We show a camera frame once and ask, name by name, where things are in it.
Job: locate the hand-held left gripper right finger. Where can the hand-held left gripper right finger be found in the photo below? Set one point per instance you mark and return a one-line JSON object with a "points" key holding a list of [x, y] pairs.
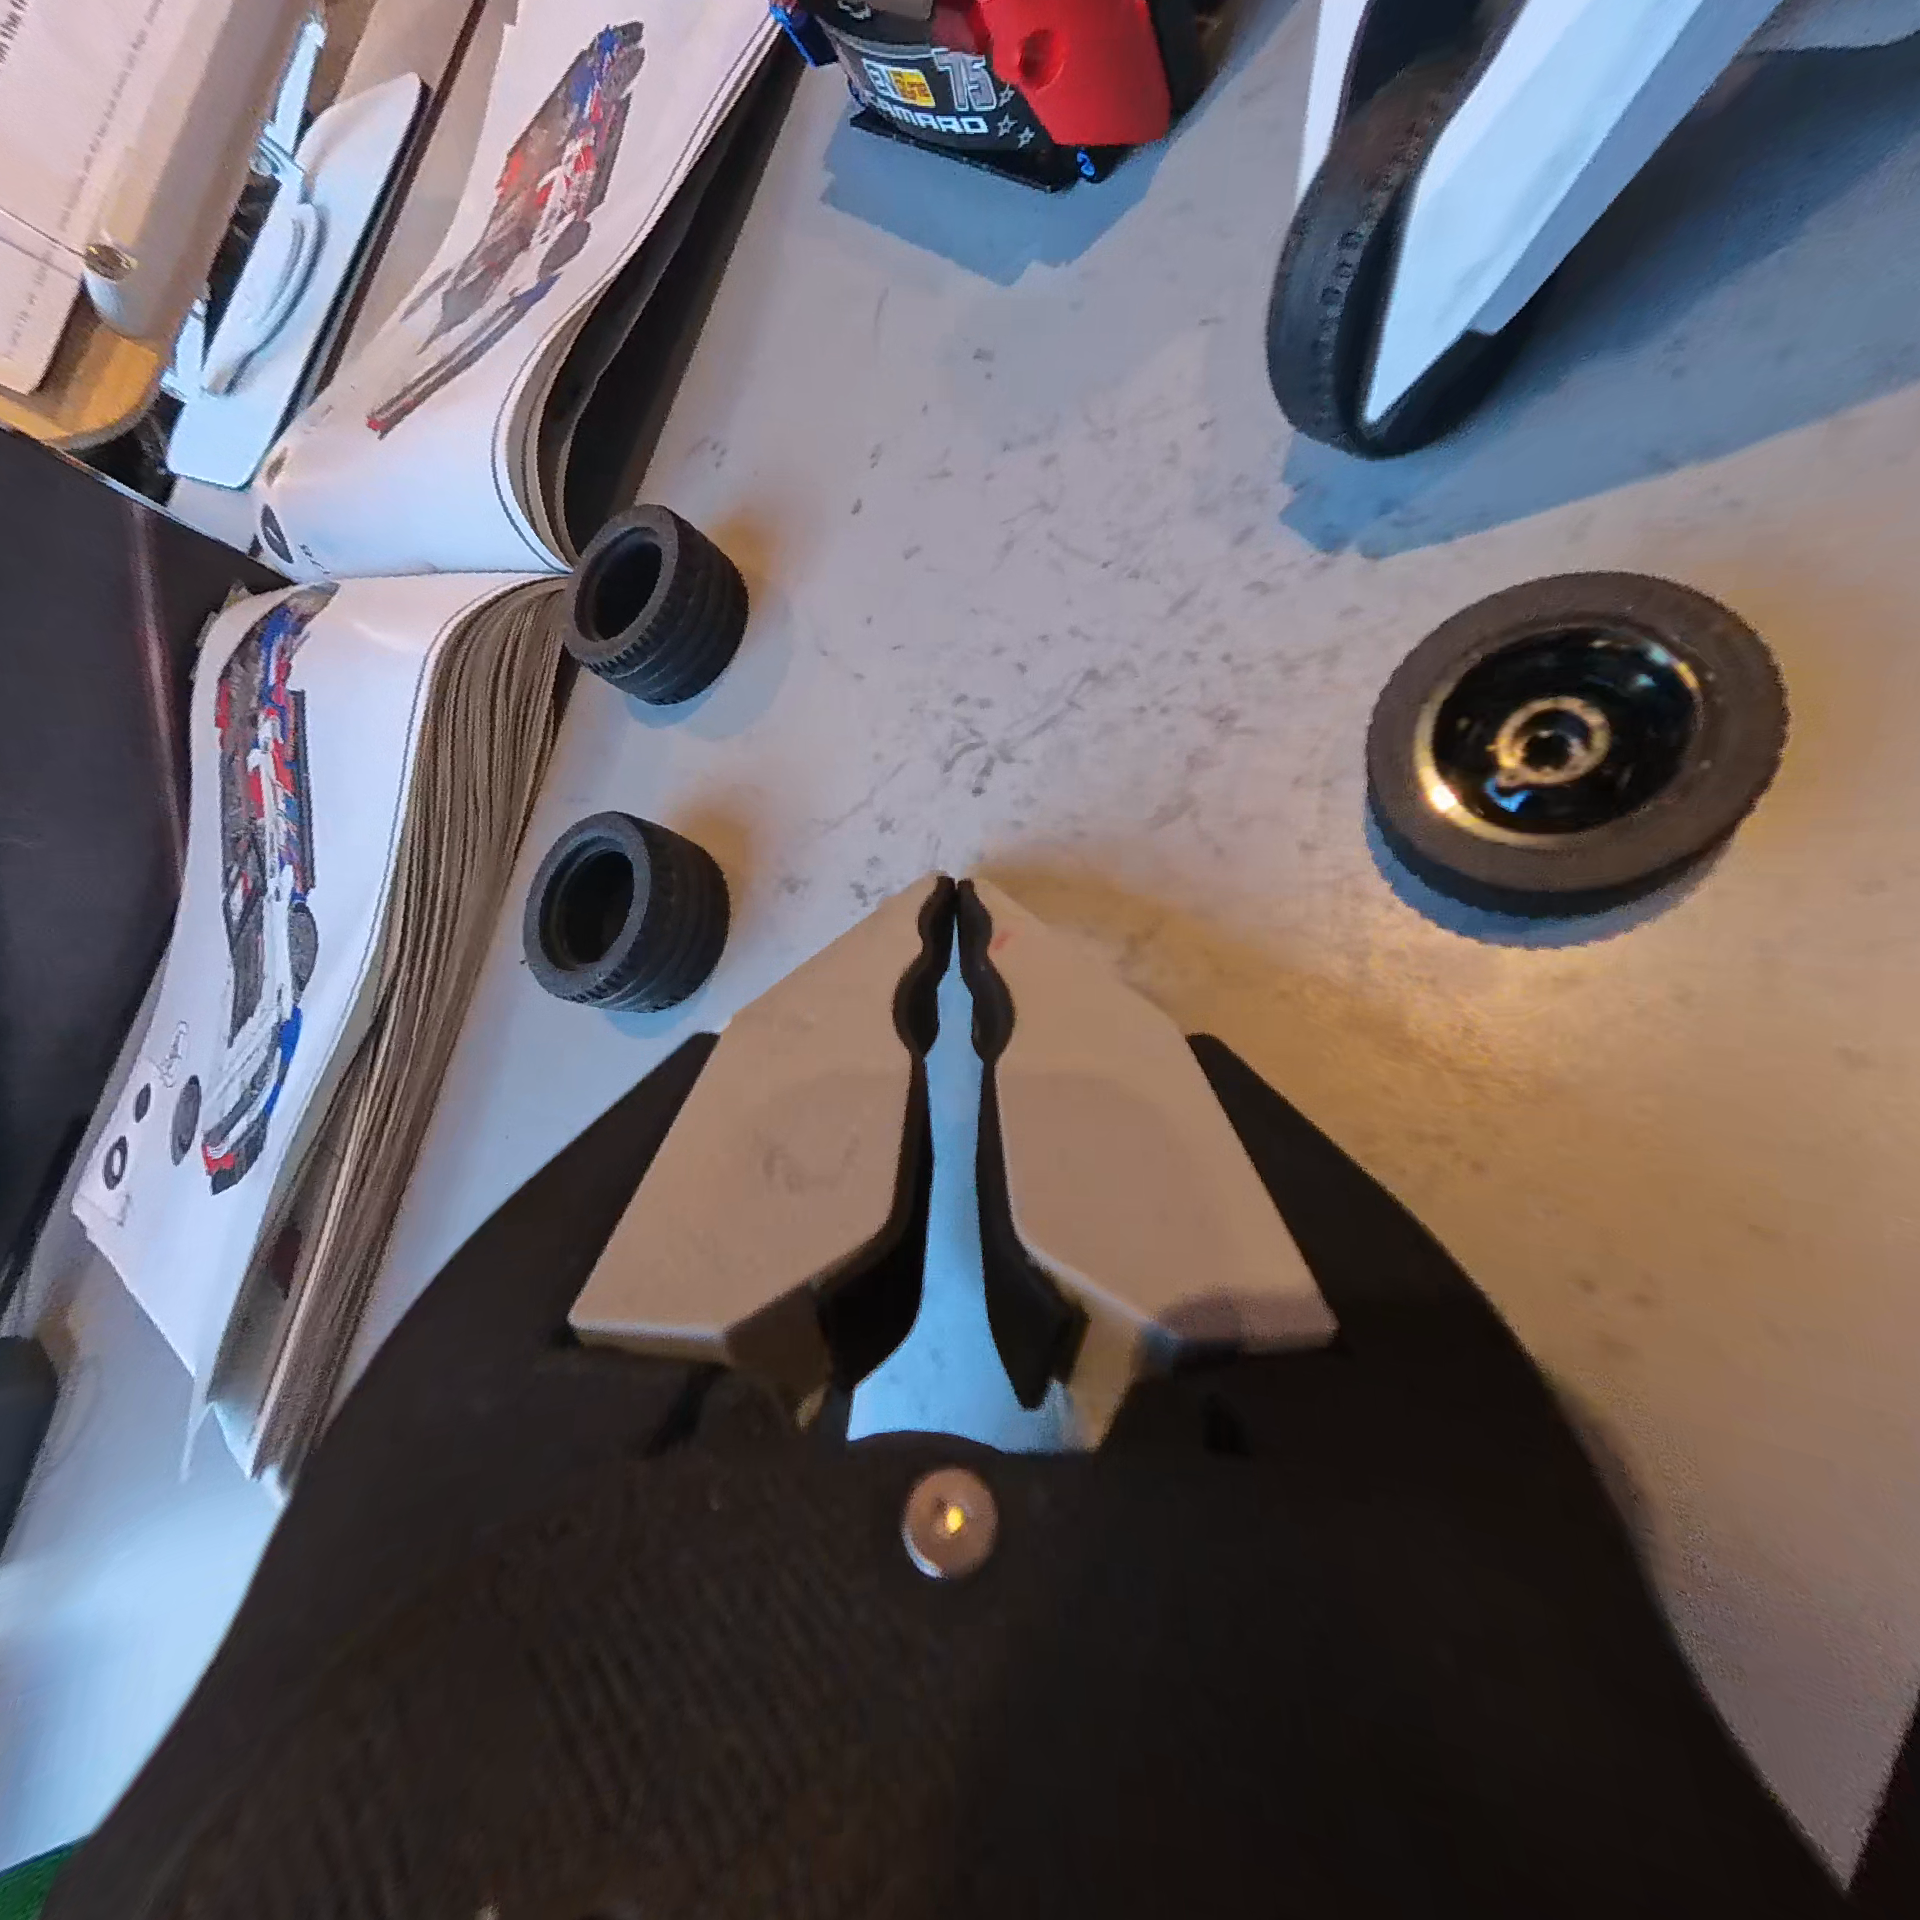
{"points": [[1141, 1171]]}

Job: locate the white brick toy race car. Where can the white brick toy race car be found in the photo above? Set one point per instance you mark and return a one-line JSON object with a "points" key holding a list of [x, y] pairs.
{"points": [[1050, 60]]}

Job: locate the black rubber toy tyre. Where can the black rubber toy tyre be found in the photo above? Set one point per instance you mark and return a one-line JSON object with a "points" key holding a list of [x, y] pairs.
{"points": [[681, 916], [705, 616]]}

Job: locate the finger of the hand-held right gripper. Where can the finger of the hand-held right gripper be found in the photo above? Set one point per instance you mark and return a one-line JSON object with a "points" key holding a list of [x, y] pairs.
{"points": [[1559, 149], [1324, 77]]}

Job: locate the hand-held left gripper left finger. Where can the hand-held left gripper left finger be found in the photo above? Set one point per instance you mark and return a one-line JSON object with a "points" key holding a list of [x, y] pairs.
{"points": [[751, 1171]]}

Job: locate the black toy wheel with rim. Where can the black toy wheel with rim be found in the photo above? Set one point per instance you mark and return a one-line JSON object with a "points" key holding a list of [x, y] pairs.
{"points": [[1575, 751]]}

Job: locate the dark toy car box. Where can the dark toy car box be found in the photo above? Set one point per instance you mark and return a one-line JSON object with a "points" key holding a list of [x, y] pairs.
{"points": [[89, 751]]}

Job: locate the wooden clipboard with instruction sheet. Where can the wooden clipboard with instruction sheet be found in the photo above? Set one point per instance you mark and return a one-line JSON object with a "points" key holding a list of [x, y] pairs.
{"points": [[119, 119]]}

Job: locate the open instruction booklet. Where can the open instruction booklet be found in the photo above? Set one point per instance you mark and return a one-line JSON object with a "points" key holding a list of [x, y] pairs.
{"points": [[376, 781]]}

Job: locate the white device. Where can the white device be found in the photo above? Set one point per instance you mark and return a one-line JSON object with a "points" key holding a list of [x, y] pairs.
{"points": [[360, 165]]}

